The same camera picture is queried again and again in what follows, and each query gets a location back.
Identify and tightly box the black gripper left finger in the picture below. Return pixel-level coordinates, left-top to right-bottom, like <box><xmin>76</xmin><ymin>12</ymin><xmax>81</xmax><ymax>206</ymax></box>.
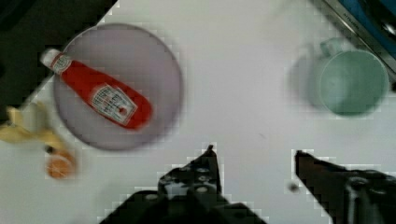
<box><xmin>99</xmin><ymin>146</ymin><xmax>267</xmax><ymax>224</ymax></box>

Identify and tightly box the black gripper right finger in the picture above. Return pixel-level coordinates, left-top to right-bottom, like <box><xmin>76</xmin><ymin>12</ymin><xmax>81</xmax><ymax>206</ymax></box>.
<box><xmin>294</xmin><ymin>150</ymin><xmax>396</xmax><ymax>224</ymax></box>

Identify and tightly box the light green mug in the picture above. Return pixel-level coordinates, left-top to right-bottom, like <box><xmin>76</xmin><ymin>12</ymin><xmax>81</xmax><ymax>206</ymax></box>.
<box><xmin>307</xmin><ymin>37</ymin><xmax>389</xmax><ymax>118</ymax></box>

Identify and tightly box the red ketchup bottle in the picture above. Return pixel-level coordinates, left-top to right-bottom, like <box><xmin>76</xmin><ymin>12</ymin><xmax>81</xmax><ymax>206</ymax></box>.
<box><xmin>40</xmin><ymin>49</ymin><xmax>152</xmax><ymax>130</ymax></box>

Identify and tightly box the small orange fruit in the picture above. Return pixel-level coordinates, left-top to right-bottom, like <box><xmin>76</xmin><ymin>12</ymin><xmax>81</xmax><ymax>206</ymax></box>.
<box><xmin>45</xmin><ymin>147</ymin><xmax>77</xmax><ymax>179</ymax></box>

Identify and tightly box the grey round plate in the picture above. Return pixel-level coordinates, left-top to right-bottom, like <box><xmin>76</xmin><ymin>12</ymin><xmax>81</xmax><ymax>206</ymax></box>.
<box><xmin>53</xmin><ymin>23</ymin><xmax>184</xmax><ymax>150</ymax></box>

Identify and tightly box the yellow banana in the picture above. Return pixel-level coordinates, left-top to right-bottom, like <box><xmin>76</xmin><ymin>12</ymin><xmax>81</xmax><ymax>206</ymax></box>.
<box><xmin>0</xmin><ymin>102</ymin><xmax>66</xmax><ymax>150</ymax></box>

